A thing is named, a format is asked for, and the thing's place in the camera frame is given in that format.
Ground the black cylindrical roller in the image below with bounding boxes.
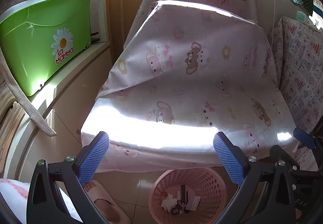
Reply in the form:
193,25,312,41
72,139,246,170
179,185,186,204

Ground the pink slipper on foot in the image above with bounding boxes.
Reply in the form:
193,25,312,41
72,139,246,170
83,180,131,224

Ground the white shelf unit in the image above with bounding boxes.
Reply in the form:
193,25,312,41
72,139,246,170
1,0,112,182

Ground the pink perforated waste basket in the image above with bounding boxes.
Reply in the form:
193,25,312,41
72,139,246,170
148,168,227,223

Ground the black spoon-shaped tool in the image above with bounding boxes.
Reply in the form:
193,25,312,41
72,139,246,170
184,191,189,214

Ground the white crumpled tissue front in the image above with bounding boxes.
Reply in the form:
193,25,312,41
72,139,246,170
161,194,178,212

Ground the white pink fluffy pajama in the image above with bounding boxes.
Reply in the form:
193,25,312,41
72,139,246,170
0,179,82,223

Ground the patterned pink pillow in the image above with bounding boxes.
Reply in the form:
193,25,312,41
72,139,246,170
269,17,322,133

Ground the pink cartoon bed sheet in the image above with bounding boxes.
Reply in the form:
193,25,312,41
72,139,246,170
81,0,298,172

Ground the green La Mamma storage bin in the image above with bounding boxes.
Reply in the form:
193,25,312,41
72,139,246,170
1,0,91,96

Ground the beige fabric strap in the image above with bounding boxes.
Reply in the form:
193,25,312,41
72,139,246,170
0,47,58,137

